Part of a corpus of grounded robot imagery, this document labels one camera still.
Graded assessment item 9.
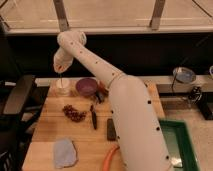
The black handled knife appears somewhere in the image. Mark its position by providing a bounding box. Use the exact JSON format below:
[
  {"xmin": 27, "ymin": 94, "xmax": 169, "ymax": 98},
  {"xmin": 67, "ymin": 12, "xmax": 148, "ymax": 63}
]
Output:
[{"xmin": 90, "ymin": 105, "xmax": 97, "ymax": 130}]

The metal bowl on counter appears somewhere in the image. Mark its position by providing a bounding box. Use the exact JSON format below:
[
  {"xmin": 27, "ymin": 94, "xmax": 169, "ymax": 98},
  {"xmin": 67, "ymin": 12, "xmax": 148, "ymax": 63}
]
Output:
[{"xmin": 173, "ymin": 67, "xmax": 196, "ymax": 84}]

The black rectangular block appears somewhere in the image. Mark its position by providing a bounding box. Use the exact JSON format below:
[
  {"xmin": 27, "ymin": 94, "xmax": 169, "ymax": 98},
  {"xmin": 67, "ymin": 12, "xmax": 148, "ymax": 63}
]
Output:
[{"xmin": 107, "ymin": 119, "xmax": 116, "ymax": 141}]

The purple bowl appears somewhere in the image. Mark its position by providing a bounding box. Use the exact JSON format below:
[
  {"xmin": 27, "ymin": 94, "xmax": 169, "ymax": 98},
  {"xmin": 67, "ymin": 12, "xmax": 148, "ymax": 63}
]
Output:
[{"xmin": 76, "ymin": 78, "xmax": 98, "ymax": 97}]

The white paper cup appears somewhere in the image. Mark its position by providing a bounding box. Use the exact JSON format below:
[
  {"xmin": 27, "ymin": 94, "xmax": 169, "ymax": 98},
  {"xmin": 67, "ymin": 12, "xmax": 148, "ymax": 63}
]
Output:
[{"xmin": 56, "ymin": 78, "xmax": 70, "ymax": 96}]

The orange bowl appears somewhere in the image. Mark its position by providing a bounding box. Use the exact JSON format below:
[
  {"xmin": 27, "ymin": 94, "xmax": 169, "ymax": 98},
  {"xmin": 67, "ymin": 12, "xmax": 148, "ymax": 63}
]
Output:
[{"xmin": 98, "ymin": 81, "xmax": 108, "ymax": 95}]

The blue grey cloth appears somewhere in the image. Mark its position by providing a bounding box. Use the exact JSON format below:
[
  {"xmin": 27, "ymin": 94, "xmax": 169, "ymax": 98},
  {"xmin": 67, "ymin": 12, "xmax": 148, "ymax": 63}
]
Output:
[{"xmin": 53, "ymin": 138, "xmax": 77, "ymax": 169}]

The orange carrot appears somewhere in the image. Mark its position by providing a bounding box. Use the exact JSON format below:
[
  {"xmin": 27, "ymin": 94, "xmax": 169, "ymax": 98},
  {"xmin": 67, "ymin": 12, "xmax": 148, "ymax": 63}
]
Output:
[{"xmin": 102, "ymin": 144, "xmax": 120, "ymax": 171}]

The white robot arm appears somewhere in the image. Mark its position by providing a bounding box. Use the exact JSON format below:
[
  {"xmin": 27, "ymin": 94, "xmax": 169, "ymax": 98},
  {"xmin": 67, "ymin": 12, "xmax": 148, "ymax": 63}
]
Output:
[{"xmin": 54, "ymin": 30, "xmax": 173, "ymax": 171}]

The black chair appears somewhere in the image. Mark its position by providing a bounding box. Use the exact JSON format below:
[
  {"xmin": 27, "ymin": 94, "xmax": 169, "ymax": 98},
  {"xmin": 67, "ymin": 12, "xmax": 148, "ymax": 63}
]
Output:
[{"xmin": 0, "ymin": 75, "xmax": 43, "ymax": 171}]

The green plastic tray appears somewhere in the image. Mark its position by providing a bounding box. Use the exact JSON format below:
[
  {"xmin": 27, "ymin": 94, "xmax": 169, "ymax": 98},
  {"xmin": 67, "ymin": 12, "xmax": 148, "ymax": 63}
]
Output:
[{"xmin": 160, "ymin": 119, "xmax": 200, "ymax": 171}]

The bunch of red grapes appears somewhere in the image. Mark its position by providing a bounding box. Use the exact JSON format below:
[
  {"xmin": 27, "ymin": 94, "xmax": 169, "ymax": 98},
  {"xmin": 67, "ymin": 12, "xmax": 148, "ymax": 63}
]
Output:
[{"xmin": 62, "ymin": 105, "xmax": 86, "ymax": 122}]

